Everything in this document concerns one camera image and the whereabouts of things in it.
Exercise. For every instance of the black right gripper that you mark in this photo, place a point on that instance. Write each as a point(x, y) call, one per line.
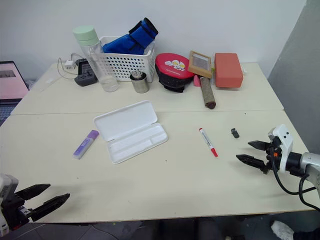
point(273, 150)

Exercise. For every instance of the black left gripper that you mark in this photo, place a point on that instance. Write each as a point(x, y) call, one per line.
point(13, 210)

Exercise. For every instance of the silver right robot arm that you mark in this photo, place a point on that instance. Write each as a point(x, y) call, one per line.
point(308, 162)

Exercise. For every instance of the white open pencil case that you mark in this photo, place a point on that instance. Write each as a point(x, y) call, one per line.
point(130, 130)

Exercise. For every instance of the red and black oval case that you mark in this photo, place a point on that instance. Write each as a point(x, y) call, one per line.
point(172, 67)

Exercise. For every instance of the white marker with red cap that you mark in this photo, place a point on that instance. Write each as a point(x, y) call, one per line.
point(208, 142)

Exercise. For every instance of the purple highlighter pen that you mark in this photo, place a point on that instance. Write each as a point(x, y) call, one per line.
point(85, 145)

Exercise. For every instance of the brown felt roller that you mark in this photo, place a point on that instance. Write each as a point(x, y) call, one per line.
point(208, 93)

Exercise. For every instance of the white crumpled object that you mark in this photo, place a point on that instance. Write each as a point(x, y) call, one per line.
point(282, 230)

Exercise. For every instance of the orange rectangular block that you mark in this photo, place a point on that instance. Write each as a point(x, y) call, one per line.
point(228, 70)

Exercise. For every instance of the small pink wedge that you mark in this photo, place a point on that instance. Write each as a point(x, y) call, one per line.
point(197, 82)

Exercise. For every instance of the small green object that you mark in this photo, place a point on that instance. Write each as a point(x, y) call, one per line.
point(213, 70)

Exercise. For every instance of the wooden framed brush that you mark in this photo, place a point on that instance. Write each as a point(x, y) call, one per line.
point(199, 63)

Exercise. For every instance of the black handheld game console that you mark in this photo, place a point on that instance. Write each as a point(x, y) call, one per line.
point(85, 73)

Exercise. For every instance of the silver metal cylinder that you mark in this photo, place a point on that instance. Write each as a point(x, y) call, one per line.
point(139, 82)

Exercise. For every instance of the white charger plug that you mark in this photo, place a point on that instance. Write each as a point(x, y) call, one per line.
point(69, 65)

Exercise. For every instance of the white perforated plastic basket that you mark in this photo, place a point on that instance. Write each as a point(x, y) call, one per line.
point(125, 63)

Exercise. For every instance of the clear bottle with green lid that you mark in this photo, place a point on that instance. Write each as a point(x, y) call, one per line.
point(86, 37)

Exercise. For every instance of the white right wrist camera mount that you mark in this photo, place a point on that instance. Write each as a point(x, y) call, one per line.
point(285, 140)

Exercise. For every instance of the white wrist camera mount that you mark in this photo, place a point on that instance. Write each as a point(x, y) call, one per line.
point(285, 140)
point(7, 182)

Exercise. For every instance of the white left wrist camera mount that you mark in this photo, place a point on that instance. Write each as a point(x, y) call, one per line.
point(7, 182)

